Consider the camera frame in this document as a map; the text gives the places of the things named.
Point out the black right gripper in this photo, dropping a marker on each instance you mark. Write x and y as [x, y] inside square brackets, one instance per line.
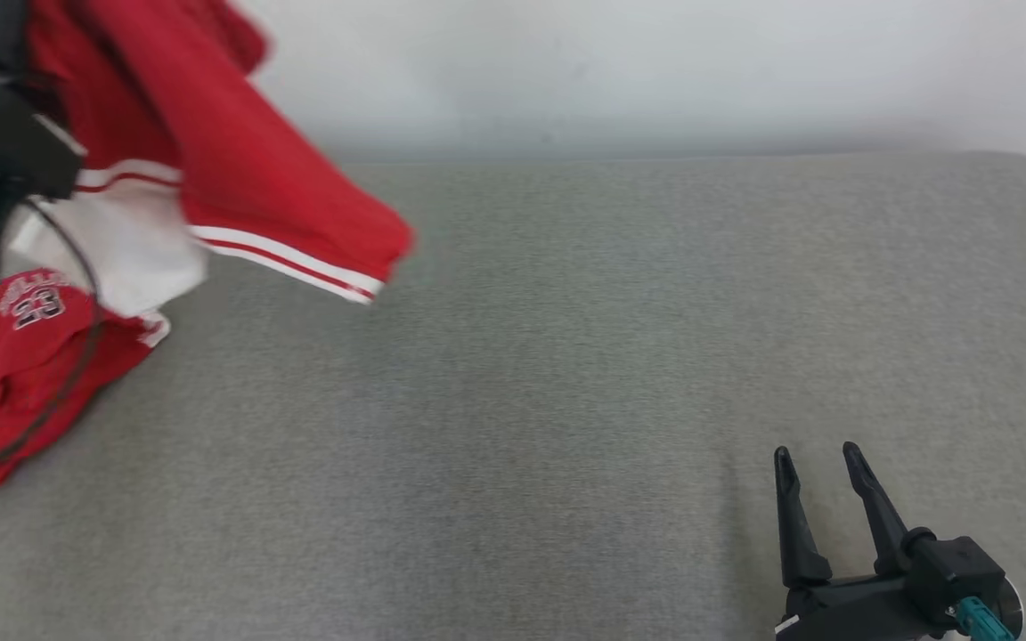
[851, 614]

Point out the red white-striped garment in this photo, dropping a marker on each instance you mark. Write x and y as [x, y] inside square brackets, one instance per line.
[237, 160]

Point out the red Bulls 23 garment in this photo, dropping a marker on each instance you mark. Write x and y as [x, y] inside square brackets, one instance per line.
[32, 392]

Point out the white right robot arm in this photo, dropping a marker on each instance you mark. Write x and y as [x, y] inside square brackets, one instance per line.
[1012, 607]

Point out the grey fabric sofa cushion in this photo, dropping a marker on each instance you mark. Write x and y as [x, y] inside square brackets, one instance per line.
[566, 374]

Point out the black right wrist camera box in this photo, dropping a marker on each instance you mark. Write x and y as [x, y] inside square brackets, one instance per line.
[958, 565]

